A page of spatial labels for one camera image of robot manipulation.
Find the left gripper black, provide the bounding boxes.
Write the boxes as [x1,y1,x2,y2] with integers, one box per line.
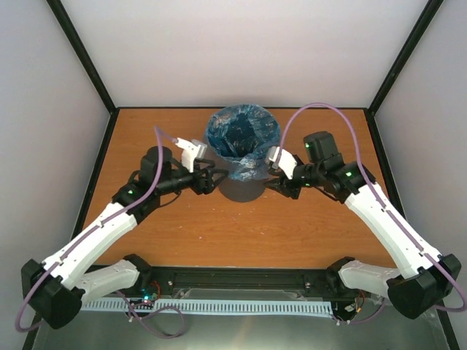
[158,160,230,195]

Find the dark grey trash bin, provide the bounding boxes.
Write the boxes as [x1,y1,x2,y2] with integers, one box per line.
[215,157,266,203]

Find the blue plastic trash bag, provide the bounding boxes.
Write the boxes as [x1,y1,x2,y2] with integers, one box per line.
[204,104,281,182]

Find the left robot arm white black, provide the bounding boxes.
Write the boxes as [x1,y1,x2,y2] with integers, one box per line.
[20,141,228,329]

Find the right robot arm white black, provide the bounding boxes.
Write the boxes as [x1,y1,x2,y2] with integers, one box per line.
[265,131,461,319]

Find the small circuit board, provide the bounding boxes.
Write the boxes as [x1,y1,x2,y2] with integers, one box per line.
[142,281,161,303]

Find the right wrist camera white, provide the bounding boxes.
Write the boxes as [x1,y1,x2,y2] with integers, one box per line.
[265,146,303,179]

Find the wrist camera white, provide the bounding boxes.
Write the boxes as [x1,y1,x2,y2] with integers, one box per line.
[265,146,303,179]
[175,138,207,173]

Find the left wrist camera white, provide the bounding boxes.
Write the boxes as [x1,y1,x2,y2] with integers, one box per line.
[175,138,207,173]

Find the black aluminium rail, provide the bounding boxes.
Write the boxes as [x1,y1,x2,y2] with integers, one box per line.
[150,267,333,298]

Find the light blue slotted cable duct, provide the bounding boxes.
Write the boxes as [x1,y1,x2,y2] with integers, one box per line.
[78,297,335,317]

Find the metal base plate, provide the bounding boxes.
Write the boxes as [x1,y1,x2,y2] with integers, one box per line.
[32,306,449,349]

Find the black frame post right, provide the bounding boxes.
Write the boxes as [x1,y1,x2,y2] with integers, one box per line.
[367,0,444,117]

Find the black frame post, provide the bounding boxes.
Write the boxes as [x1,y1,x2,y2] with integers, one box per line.
[367,0,444,117]
[46,0,117,114]

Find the black frame post left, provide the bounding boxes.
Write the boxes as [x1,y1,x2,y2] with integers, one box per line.
[46,0,117,114]

